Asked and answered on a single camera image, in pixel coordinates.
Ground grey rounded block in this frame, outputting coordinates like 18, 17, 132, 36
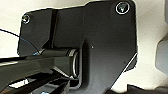
153, 41, 168, 78

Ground thin blue cable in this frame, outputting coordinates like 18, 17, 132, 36
0, 28, 42, 56

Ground black torso joint cylinder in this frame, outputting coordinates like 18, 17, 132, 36
40, 47, 83, 81

